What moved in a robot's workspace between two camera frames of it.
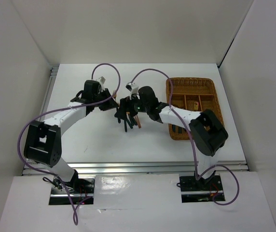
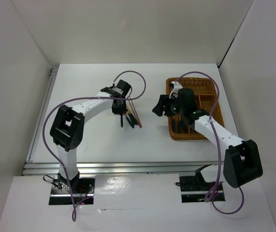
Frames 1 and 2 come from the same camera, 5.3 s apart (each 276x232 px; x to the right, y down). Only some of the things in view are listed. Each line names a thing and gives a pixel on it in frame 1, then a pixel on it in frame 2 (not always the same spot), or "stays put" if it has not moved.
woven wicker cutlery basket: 194,94 stays put
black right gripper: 126,105 -> 164,100
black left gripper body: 102,94 -> 120,109
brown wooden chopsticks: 140,125 stays put
